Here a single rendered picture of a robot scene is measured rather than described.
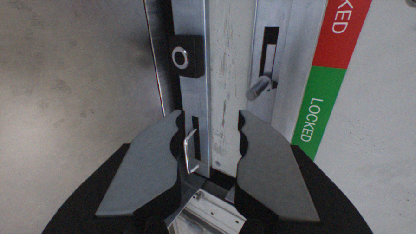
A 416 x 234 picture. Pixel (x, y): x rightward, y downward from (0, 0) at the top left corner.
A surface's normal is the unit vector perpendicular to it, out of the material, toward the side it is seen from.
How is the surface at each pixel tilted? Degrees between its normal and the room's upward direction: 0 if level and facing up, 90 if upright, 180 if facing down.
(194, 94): 90
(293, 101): 90
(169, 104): 0
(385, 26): 90
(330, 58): 90
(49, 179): 0
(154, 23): 0
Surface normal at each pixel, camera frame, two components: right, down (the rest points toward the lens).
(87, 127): 0.84, 0.25
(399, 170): -0.54, 0.43
